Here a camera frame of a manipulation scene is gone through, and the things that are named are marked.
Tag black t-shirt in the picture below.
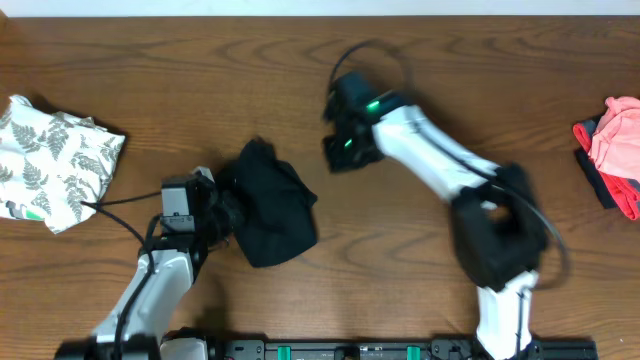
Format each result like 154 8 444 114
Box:
216 138 318 268

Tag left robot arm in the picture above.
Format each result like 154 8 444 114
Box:
55 167 244 360

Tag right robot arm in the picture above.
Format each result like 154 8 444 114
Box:
324 90 548 359

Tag white fern-print fabric bag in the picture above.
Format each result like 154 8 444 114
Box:
1 95 125 234

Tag pink garment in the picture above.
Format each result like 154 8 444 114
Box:
588 96 639 180

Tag red garment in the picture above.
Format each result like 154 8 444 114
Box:
572 119 639 220

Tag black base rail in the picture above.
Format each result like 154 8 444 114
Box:
159 327 599 360

